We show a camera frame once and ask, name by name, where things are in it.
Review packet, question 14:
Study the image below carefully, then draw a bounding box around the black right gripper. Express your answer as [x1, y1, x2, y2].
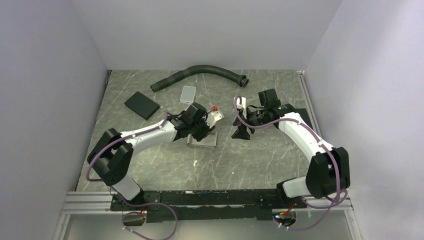
[231, 106, 268, 140]

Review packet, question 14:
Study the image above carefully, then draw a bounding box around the white cardboard box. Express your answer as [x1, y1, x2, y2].
[187, 132, 218, 148]

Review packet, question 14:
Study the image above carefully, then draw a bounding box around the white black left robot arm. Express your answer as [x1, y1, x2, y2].
[85, 102, 223, 210]

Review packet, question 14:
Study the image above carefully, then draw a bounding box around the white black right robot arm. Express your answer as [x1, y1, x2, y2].
[232, 89, 351, 208]

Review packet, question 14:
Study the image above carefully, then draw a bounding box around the black flat rectangular box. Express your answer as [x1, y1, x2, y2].
[124, 91, 160, 121]

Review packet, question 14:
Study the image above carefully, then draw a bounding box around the clear white plastic case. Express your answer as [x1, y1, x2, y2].
[180, 85, 197, 104]

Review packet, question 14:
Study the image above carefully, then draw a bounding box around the black corrugated hose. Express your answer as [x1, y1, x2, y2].
[150, 64, 250, 93]

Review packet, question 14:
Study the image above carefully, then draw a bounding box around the black mounting base rail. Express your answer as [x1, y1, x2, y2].
[110, 188, 307, 223]

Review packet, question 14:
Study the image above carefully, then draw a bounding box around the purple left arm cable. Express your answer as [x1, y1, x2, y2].
[85, 110, 176, 182]

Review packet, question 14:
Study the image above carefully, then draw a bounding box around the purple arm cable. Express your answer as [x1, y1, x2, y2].
[85, 110, 176, 182]
[233, 96, 349, 232]

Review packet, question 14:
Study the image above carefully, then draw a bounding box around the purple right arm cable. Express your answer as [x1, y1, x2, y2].
[233, 96, 349, 232]

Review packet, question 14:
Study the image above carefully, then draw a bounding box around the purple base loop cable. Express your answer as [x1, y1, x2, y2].
[121, 200, 180, 240]

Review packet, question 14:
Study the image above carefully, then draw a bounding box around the aluminium frame rail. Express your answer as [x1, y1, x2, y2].
[61, 191, 113, 215]

